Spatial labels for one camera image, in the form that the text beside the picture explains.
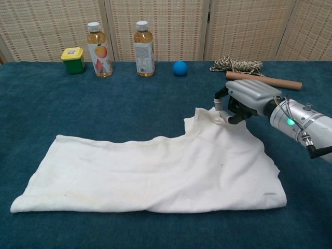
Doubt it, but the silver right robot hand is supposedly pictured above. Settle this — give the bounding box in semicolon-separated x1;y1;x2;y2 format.
213;79;283;125

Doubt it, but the white T-shirt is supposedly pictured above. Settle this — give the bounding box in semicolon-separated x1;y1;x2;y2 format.
10;106;288;215

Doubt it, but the brown cardboard tube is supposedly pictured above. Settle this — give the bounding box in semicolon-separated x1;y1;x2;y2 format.
225;71;303;91

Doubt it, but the blue ball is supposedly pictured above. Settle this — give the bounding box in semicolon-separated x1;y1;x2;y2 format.
173;61;188;77

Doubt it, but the woven bamboo folding screen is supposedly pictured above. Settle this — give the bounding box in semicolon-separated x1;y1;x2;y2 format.
0;0;332;65

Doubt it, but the tea bottle with text label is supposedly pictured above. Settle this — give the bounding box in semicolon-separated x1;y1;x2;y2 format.
133;20;156;77

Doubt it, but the blue table cloth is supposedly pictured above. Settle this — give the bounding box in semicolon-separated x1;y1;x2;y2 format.
0;60;332;249

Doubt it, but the tea bottle with fruit label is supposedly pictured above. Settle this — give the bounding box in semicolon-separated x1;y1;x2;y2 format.
87;22;114;78

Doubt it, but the green jar with yellow lid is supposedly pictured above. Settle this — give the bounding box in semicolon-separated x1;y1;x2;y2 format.
61;47;86;75

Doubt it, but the beige rope bundle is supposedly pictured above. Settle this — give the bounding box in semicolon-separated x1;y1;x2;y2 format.
209;56;267;78

